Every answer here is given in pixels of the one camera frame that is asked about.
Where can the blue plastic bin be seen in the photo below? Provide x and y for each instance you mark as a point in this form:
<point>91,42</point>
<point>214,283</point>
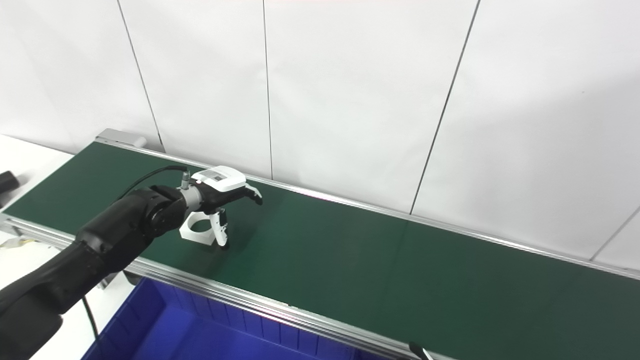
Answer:
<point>200,335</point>

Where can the green conveyor belt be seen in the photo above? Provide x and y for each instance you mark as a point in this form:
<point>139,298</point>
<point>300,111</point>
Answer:
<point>375,265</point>
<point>225,292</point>

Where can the white square part with hole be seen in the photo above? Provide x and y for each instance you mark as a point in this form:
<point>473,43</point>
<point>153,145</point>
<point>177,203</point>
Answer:
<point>187,232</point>

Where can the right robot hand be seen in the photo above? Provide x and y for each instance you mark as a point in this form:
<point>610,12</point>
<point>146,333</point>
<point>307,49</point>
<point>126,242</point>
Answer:
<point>421,352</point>

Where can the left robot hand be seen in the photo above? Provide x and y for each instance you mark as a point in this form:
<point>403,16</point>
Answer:
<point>220,182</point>

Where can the black round object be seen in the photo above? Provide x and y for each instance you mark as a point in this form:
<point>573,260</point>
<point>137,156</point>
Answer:
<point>7,182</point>

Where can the grey conveyor end housing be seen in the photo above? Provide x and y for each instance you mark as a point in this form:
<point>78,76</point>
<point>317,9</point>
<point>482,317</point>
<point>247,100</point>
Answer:
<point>117,136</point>

